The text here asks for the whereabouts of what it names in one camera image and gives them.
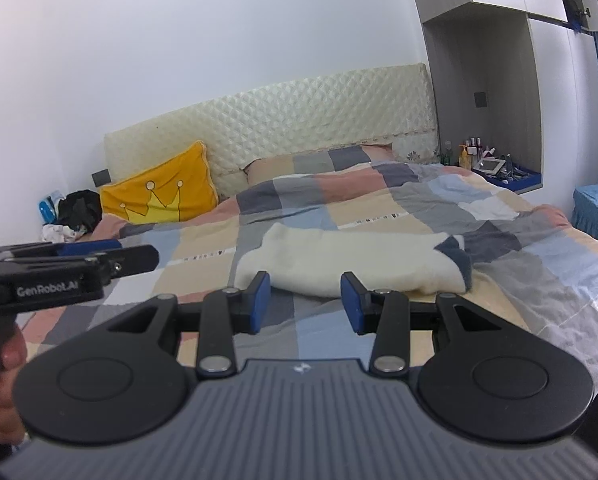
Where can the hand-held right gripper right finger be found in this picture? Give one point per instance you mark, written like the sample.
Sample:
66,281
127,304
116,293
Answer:
350,305

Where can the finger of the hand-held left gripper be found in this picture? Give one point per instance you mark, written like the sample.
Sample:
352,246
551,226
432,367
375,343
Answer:
86,247
134,259

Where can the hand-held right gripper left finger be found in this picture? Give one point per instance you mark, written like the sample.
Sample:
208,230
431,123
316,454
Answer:
263,302

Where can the white crumpled cloth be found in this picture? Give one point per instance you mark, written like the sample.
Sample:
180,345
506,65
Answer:
61,232

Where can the black cloth pile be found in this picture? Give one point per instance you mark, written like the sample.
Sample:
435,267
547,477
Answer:
81,210

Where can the blue and white bag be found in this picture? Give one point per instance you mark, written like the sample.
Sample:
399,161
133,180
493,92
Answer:
49,207

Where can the yellow crown pillow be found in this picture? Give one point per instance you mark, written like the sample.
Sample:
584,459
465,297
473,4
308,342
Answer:
164,190

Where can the pastel patchwork quilt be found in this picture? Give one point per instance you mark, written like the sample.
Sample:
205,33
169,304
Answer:
429,200

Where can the patchwork pillow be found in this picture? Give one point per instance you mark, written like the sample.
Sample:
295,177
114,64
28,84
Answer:
309,165

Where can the row of cosmetic bottles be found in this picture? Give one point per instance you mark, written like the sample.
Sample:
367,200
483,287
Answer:
465,157

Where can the cream quilted headboard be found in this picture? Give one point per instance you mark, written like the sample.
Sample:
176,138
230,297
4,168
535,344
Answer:
304,115

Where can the white framed tablet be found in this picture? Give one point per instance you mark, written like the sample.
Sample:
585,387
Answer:
492,166

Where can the blue tray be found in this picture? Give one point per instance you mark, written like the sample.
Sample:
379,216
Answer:
524,182

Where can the blue covered chair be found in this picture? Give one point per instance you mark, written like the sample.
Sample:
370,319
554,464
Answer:
596,210

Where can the grey built-in cabinet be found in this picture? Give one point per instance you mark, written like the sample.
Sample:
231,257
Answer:
479,50

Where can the dark wall socket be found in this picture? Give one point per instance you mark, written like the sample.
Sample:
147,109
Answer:
102,177

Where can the dark wall switch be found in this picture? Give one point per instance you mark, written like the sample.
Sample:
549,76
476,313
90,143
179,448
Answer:
481,99

